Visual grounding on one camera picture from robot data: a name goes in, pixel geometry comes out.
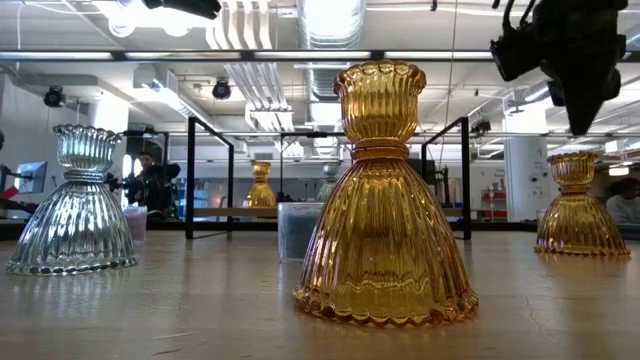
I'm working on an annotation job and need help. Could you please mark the blue frosted votive cup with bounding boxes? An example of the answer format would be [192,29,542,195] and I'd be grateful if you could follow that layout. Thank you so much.
[277,201,325,264]

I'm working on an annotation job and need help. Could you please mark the computer monitor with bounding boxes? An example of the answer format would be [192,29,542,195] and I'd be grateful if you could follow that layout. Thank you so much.
[13,160,49,195]

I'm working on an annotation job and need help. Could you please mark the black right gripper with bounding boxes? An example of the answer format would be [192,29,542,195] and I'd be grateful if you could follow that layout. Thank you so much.
[529,0,629,135]

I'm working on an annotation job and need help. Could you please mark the person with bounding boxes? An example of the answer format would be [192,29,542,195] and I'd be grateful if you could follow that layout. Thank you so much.
[124,151,182,219]
[605,177,640,225]

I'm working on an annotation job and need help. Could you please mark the red storage bins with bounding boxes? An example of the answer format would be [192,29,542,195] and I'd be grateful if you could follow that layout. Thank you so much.
[480,187,507,221]

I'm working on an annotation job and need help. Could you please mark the purple frosted votive cup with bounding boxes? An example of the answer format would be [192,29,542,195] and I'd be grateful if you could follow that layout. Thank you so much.
[123,204,149,245]

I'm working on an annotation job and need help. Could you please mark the clear glass candlestick holder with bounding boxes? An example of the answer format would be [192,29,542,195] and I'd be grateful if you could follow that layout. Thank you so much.
[315,160,344,204]
[4,123,140,277]

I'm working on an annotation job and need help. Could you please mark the amber glass candlestick holder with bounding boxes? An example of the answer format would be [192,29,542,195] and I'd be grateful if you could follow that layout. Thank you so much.
[243,160,278,209]
[293,59,480,329]
[533,151,632,258]

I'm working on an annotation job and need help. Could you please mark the silver ventilation duct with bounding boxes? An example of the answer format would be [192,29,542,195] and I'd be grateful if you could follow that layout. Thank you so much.
[297,0,366,161]

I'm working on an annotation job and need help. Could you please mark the black metal rig frame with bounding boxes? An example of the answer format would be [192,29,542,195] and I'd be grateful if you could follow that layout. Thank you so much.
[0,47,640,236]

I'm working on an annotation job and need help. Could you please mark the wooden shelf with black frame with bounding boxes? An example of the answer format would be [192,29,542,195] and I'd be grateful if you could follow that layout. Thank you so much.
[185,116,472,241]

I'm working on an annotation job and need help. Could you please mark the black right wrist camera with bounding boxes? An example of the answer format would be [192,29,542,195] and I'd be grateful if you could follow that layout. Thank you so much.
[489,27,544,83]

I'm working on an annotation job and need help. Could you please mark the black ceiling spotlight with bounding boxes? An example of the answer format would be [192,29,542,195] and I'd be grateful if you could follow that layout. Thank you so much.
[211,77,233,101]
[42,85,66,109]

